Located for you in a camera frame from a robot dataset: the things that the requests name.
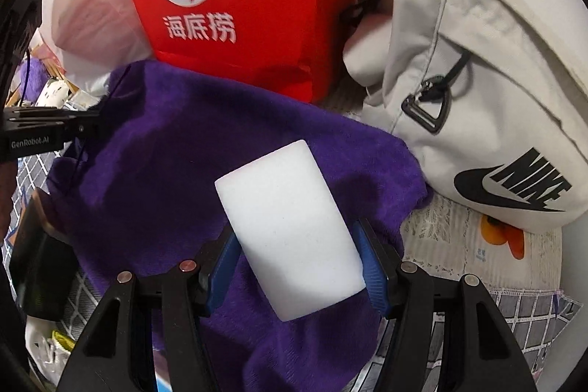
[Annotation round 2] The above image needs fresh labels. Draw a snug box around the white sling bag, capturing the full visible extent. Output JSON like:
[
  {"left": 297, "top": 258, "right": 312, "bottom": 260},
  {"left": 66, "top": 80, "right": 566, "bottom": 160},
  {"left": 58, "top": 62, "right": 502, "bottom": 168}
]
[{"left": 342, "top": 0, "right": 588, "bottom": 232}]

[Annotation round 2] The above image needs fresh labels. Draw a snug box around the white plastic bag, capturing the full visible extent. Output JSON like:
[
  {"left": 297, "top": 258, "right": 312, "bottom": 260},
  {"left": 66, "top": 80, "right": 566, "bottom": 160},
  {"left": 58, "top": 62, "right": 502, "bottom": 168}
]
[{"left": 21, "top": 0, "right": 154, "bottom": 94}]

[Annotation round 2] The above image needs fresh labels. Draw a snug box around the purple towel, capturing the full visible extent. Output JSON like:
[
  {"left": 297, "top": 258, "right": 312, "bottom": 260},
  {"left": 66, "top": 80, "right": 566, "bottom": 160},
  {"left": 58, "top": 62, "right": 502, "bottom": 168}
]
[{"left": 46, "top": 60, "right": 430, "bottom": 392}]

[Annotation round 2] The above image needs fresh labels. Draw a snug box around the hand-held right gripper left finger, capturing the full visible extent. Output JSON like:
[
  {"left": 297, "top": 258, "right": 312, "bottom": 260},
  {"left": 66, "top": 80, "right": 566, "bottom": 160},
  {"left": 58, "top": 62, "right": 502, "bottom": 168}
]
[{"left": 55, "top": 230, "right": 243, "bottom": 392}]

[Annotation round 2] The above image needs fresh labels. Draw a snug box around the black box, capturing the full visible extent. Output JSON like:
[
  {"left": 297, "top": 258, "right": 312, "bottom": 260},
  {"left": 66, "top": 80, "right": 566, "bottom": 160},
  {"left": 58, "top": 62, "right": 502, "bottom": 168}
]
[{"left": 9, "top": 204, "right": 76, "bottom": 321}]

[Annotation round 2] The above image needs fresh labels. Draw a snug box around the grey checked blanket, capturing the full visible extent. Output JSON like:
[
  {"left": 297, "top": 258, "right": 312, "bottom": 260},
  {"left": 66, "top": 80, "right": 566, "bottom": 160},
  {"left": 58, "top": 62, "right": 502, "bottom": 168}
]
[{"left": 2, "top": 153, "right": 575, "bottom": 392}]

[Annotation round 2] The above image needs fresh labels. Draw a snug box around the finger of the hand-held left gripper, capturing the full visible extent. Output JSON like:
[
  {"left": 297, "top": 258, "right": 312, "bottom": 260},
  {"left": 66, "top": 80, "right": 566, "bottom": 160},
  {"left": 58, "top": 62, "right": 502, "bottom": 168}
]
[{"left": 60, "top": 108, "right": 104, "bottom": 143}]

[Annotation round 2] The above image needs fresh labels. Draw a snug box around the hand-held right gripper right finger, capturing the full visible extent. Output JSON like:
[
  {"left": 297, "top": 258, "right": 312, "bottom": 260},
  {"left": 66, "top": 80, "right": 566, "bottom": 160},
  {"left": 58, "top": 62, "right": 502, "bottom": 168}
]
[{"left": 351, "top": 217, "right": 538, "bottom": 392}]

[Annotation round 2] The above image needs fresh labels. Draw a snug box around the red paper bag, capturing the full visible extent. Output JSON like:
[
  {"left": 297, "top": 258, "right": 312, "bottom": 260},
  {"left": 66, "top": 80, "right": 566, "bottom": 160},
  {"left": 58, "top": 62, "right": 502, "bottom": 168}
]
[{"left": 110, "top": 0, "right": 368, "bottom": 103}]

